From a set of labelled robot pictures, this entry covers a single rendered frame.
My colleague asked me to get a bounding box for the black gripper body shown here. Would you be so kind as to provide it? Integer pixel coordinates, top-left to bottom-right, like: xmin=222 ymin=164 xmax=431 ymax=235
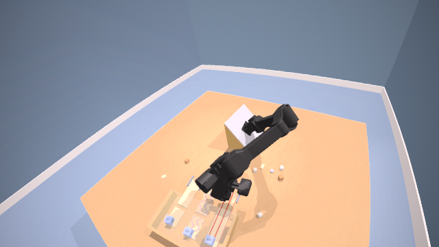
xmin=230 ymin=178 xmax=252 ymax=196

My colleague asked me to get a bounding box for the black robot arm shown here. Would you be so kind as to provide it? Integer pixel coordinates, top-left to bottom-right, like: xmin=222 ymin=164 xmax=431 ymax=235
xmin=194 ymin=104 xmax=299 ymax=202

